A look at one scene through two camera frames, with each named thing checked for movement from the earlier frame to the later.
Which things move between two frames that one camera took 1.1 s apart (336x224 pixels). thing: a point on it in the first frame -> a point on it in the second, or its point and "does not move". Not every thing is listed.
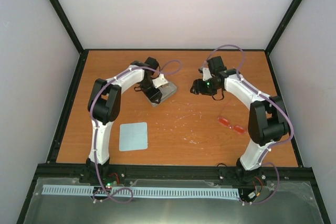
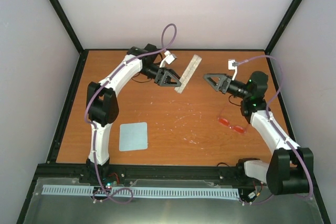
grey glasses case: x=167 y=90 -> x=190 y=71
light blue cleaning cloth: x=133 y=136 does not move
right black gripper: x=199 y=88 -> x=224 y=80
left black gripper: x=153 y=96 -> x=167 y=76
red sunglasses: x=237 y=129 does not move
